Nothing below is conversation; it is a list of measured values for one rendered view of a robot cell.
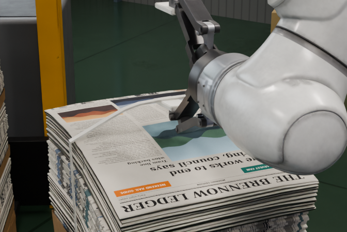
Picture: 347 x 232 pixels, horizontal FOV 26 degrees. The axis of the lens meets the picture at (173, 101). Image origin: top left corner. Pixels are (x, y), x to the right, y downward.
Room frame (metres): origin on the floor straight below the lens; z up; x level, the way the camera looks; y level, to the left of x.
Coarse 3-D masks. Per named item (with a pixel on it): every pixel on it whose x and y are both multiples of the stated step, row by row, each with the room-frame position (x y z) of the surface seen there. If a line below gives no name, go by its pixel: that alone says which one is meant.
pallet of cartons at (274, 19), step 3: (273, 12) 4.54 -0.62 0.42; (273, 15) 4.54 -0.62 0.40; (276, 15) 4.53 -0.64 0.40; (273, 18) 4.54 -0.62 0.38; (276, 18) 4.53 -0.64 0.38; (279, 18) 4.53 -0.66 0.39; (273, 21) 4.54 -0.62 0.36; (276, 21) 4.53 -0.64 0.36; (273, 24) 4.54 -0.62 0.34; (276, 24) 4.53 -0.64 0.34; (273, 27) 4.54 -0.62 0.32
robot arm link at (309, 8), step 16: (272, 0) 0.77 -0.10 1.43; (288, 0) 0.75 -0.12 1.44; (304, 0) 0.74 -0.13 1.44; (320, 0) 0.74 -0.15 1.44; (336, 0) 0.74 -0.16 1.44; (288, 16) 0.76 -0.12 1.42; (304, 16) 0.74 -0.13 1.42; (320, 16) 0.74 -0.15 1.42; (336, 16) 0.73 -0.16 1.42; (304, 32) 0.74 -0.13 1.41; (320, 32) 0.73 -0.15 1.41; (336, 32) 0.73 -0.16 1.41; (320, 48) 0.73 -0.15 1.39; (336, 48) 0.73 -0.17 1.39
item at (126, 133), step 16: (112, 128) 1.03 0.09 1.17; (128, 128) 1.03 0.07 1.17; (144, 128) 1.03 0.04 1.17; (160, 128) 1.03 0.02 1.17; (208, 128) 1.02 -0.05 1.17; (80, 144) 0.98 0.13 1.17; (96, 144) 0.97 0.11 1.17; (112, 144) 0.97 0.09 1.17; (80, 160) 0.97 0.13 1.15; (80, 176) 0.98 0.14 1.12; (80, 192) 0.97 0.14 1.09; (80, 208) 0.96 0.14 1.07; (80, 224) 0.96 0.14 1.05
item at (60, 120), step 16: (128, 96) 1.21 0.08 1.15; (144, 96) 1.20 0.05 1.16; (160, 96) 1.20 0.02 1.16; (48, 112) 1.13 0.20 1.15; (64, 112) 1.12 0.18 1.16; (80, 112) 1.11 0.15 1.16; (96, 112) 1.11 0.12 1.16; (112, 112) 1.11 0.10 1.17; (128, 112) 1.10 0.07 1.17; (144, 112) 1.10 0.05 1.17; (160, 112) 1.09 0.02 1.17; (48, 128) 1.15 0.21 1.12; (64, 128) 1.04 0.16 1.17; (80, 128) 1.03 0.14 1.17; (48, 144) 1.16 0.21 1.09; (64, 144) 1.05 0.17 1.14; (64, 160) 1.04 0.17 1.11; (48, 176) 1.14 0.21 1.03; (64, 176) 1.06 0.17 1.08; (64, 192) 1.04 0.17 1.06; (64, 208) 1.05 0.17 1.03; (64, 224) 1.07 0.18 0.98
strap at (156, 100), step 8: (168, 96) 1.04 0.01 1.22; (176, 96) 1.04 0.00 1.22; (184, 96) 1.04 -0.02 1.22; (136, 104) 1.01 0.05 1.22; (144, 104) 1.02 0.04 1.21; (120, 112) 1.00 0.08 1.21; (104, 120) 1.00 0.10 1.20; (88, 128) 0.99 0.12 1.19; (96, 128) 0.99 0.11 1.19; (80, 136) 0.98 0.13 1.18
